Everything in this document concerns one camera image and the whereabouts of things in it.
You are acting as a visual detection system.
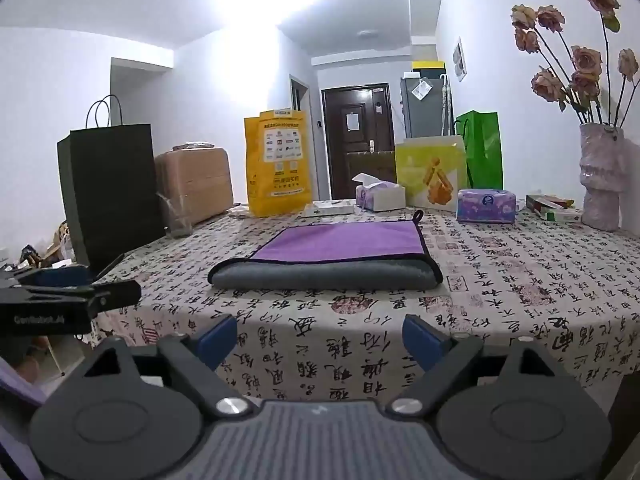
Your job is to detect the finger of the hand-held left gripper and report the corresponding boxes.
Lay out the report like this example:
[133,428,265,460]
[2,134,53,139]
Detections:
[9,263,95,288]
[0,279,143,319]

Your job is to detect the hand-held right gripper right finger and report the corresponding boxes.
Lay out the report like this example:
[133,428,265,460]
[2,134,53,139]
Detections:
[389,314,561,417]

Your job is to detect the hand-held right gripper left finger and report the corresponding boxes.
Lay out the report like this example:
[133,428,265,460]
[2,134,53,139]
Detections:
[82,314,253,418]

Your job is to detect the purple and grey towel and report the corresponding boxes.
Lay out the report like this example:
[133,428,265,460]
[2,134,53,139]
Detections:
[207,209,443,292]

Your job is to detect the pile of household clutter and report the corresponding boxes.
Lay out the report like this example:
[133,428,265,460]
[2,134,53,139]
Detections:
[19,219,77,272]

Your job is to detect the clear glass cup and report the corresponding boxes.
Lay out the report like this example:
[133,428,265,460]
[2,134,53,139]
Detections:
[157,192,195,239]

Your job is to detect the calligraphy print tablecloth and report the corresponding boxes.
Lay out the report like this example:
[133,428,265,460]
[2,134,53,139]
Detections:
[90,199,640,411]

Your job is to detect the purple garment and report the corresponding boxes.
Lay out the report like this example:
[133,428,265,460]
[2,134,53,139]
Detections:
[0,357,48,480]

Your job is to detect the black paper bag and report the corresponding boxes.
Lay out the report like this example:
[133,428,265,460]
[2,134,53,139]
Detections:
[56,94,166,273]

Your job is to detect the tan suitcase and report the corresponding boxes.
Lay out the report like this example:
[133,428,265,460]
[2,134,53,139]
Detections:
[154,142,235,226]

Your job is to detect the purple and white tissue box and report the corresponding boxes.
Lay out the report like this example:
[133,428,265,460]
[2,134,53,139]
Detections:
[351,172,407,212]

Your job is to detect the purple tissue pack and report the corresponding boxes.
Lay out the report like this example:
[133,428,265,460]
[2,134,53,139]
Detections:
[456,188,517,224]

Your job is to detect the flat white box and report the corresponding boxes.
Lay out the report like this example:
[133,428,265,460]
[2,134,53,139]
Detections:
[300,199,357,217]

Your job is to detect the yellow-green gift bag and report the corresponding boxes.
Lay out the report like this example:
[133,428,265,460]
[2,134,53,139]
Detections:
[395,135,471,213]

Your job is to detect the brown chair back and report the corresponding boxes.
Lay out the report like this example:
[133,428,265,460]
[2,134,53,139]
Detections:
[347,150,399,200]

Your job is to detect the yellow printed shopping bag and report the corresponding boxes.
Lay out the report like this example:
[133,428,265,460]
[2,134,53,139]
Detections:
[243,107,313,218]

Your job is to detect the red and green box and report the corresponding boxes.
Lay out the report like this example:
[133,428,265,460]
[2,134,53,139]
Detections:
[525,193,583,223]

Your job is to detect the dark brown door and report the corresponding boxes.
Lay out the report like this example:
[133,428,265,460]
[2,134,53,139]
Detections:
[321,84,396,201]

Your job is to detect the green paper bag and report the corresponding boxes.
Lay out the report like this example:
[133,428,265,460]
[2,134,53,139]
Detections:
[454,110,505,191]

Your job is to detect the grey refrigerator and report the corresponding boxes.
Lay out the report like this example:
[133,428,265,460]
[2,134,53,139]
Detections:
[399,74,453,139]

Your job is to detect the white textured vase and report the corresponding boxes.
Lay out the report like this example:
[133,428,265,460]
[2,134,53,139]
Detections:
[578,122,626,232]

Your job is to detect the dried pink roses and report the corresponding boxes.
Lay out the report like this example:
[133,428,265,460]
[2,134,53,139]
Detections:
[510,0,640,128]

